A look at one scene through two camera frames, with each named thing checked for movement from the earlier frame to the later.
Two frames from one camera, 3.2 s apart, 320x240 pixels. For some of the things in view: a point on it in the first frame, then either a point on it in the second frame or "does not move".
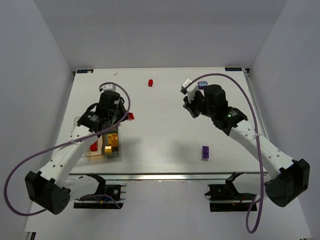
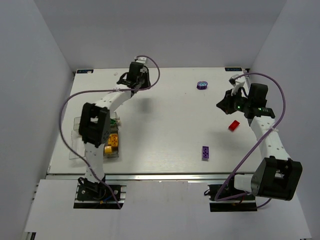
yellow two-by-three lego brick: (112, 140) does not move
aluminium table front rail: (163, 177) does not move
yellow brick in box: (110, 145) does not move
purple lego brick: (205, 155) does not move
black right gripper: (194, 101) to (230, 103)
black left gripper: (111, 124) to (127, 82)
